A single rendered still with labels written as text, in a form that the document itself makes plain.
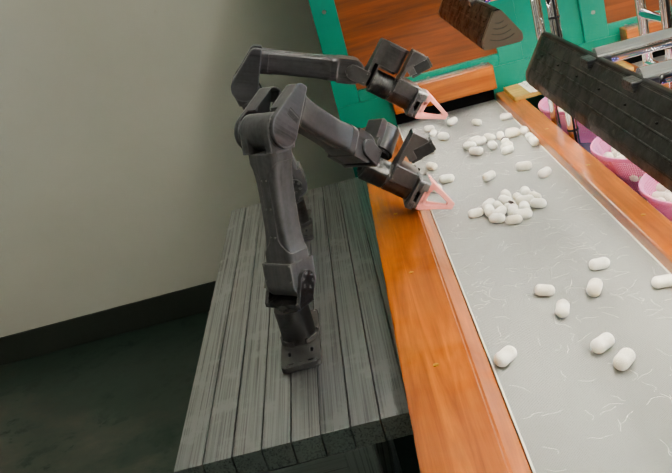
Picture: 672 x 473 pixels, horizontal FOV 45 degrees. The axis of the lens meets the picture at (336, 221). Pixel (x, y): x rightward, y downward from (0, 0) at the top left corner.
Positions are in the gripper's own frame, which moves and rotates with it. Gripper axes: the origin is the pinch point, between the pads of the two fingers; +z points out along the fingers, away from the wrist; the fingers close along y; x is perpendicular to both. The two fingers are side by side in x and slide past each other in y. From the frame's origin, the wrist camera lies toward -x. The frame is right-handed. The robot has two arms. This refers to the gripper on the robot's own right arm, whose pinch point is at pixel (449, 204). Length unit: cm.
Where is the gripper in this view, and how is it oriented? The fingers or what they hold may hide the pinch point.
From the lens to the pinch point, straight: 169.3
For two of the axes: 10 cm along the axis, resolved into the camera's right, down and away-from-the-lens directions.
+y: -0.2, -3.4, 9.4
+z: 9.0, 4.0, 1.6
